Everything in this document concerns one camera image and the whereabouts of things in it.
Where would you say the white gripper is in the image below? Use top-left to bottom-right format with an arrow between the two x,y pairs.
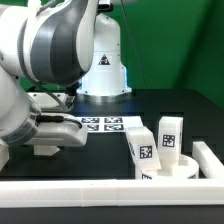
27,113 -> 87,147

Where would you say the white U-shaped fence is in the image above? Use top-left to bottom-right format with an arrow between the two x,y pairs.
0,141 -> 224,209

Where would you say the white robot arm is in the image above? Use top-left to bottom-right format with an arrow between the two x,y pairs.
0,0 -> 130,146

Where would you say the white marker sheet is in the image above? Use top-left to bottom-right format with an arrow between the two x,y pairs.
79,116 -> 143,133

